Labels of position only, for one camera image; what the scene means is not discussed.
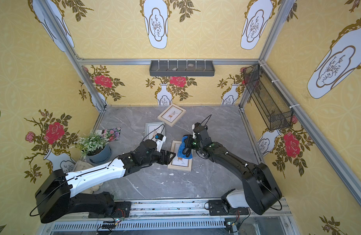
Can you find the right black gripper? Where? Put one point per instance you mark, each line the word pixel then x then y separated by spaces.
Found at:
pixel 189 142

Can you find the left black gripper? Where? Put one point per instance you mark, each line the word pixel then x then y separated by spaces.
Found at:
pixel 162 156

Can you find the blue microfiber cloth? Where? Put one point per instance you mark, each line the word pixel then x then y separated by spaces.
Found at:
pixel 185 148

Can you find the grey-green picture frame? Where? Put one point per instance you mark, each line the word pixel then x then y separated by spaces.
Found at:
pixel 152 129

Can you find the beige picture frame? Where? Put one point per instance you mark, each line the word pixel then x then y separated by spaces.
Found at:
pixel 179 163
pixel 171 115

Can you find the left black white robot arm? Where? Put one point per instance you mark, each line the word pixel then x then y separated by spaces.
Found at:
pixel 63 193

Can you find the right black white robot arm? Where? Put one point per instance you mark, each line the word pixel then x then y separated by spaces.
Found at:
pixel 260 190

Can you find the floral patterned box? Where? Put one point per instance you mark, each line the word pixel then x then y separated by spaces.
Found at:
pixel 112 134

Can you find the potted green plant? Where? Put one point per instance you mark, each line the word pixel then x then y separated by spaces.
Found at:
pixel 94 148

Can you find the beige work glove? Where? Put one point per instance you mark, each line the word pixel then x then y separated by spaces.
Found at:
pixel 81 165

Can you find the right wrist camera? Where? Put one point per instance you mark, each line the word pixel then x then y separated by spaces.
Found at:
pixel 200 132

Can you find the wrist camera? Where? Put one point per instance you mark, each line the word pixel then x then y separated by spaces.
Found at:
pixel 200 132
pixel 159 139

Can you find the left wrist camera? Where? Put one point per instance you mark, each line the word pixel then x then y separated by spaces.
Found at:
pixel 159 139

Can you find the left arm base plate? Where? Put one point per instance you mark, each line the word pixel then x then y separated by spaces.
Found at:
pixel 120 210

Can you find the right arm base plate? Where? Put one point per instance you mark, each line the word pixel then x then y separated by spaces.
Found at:
pixel 220 207

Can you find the black wire mesh basket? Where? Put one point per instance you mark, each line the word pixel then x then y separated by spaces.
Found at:
pixel 271 104

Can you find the grey wall shelf tray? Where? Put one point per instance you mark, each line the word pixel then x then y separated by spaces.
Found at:
pixel 186 67

